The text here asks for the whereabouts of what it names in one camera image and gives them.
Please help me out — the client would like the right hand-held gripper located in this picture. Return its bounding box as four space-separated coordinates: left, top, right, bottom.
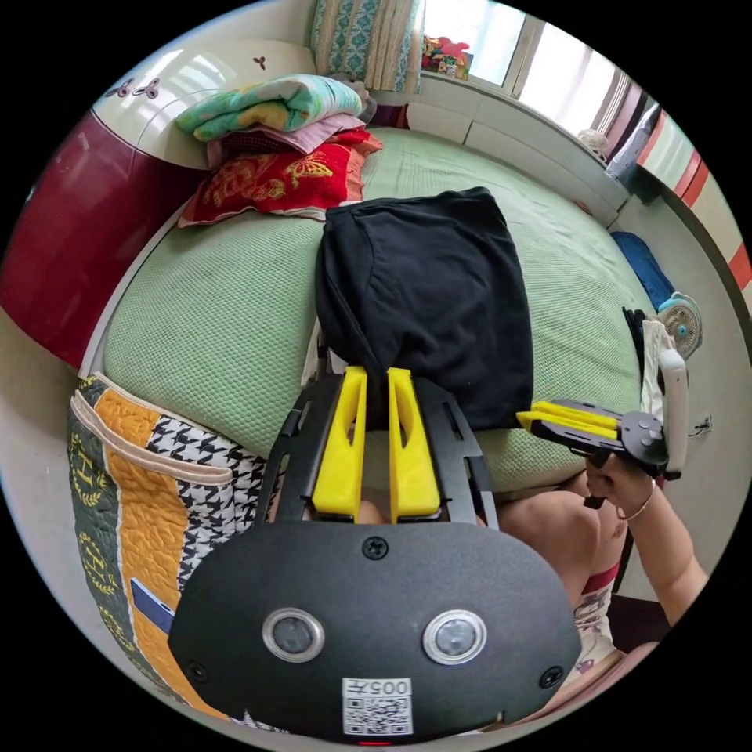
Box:
515 399 672 510

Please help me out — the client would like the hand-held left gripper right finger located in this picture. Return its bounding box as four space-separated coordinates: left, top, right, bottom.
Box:
387 368 441 523

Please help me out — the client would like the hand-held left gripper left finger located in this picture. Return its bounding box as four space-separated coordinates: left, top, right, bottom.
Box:
312 366 369 522

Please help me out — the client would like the black t-shirt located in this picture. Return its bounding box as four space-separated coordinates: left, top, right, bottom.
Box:
314 186 536 431

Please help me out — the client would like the person's right forearm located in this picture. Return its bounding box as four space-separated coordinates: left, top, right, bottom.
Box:
615 483 710 627

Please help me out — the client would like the person's right hand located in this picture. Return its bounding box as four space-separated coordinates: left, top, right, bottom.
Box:
586 453 656 522

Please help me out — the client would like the person's body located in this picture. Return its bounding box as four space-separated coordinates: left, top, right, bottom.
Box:
497 469 668 732

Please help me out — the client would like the small blue and white fan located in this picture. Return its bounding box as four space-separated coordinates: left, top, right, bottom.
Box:
656 291 703 360

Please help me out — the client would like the blue cloth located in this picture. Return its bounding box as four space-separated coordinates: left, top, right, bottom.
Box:
610 230 677 316

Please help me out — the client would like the bed with green mat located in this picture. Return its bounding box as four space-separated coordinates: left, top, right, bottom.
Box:
79 126 659 494

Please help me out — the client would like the patchwork quilted pocket organizer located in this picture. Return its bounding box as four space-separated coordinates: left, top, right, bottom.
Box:
66 373 284 729

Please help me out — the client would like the blue phone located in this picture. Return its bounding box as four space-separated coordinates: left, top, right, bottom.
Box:
128 578 177 635

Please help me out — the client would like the red pillow with gold print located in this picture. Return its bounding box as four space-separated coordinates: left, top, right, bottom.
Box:
178 130 383 229

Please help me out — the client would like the pink folded blanket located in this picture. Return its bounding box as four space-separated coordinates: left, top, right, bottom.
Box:
205 114 369 168

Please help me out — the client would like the red and white headboard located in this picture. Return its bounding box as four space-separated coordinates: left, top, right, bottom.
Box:
0 41 318 371

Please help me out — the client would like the green floral folded blanket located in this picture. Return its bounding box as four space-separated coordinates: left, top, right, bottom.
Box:
175 73 364 142

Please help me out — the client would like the window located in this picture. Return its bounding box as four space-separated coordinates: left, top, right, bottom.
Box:
422 5 627 128

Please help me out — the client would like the colourful toy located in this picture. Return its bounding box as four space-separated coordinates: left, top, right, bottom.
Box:
420 34 474 81

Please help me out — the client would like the patterned curtain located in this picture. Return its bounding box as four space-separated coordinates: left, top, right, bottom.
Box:
309 0 425 95

